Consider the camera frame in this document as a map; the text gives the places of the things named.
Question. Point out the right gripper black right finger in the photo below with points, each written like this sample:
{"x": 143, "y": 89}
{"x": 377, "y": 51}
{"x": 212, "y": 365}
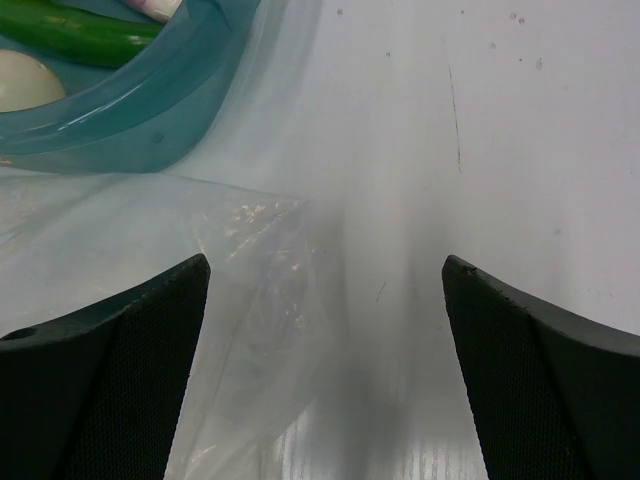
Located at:
{"x": 553, "y": 395}

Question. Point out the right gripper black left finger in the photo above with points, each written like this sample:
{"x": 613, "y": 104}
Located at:
{"x": 97, "y": 393}

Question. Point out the clear zip top bag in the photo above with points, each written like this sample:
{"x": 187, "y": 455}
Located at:
{"x": 70, "y": 241}

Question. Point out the white egg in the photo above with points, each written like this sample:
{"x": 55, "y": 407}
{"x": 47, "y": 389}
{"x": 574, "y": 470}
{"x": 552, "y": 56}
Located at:
{"x": 26, "y": 82}

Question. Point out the purple eggplant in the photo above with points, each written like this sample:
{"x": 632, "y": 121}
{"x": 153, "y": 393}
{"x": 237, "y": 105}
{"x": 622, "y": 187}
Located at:
{"x": 158, "y": 10}

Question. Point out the teal translucent plastic tray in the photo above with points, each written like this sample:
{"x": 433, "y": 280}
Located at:
{"x": 143, "y": 116}

